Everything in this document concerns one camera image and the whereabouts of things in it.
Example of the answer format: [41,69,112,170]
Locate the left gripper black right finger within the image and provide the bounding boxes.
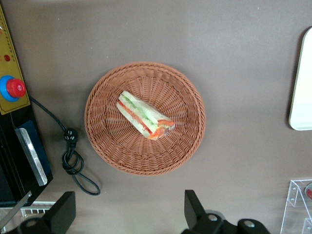
[184,190,224,231]

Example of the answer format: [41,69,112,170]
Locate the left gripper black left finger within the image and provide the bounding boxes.
[42,191,77,234]

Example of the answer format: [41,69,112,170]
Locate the plastic triangle sandwich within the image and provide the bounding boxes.
[116,90,176,141]

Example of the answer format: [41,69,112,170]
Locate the round brown wicker basket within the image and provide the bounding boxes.
[84,61,207,176]

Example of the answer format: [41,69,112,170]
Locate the beige plastic tray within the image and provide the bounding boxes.
[288,26,312,131]

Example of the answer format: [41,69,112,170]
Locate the black appliance housing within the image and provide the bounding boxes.
[0,97,54,208]

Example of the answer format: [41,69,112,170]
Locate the clear acrylic bottle rack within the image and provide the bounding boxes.
[280,179,312,234]

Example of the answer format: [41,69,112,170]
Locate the red emergency stop button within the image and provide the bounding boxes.
[0,75,27,102]

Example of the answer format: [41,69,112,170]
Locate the yellow control panel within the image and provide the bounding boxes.
[0,4,31,116]

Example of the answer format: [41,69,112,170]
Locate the white wire basket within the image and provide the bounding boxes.
[20,201,57,218]

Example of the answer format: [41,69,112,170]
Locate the silver metal handle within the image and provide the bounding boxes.
[15,128,48,187]

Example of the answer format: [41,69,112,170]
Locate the black power cable with plug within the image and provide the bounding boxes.
[29,96,101,196]

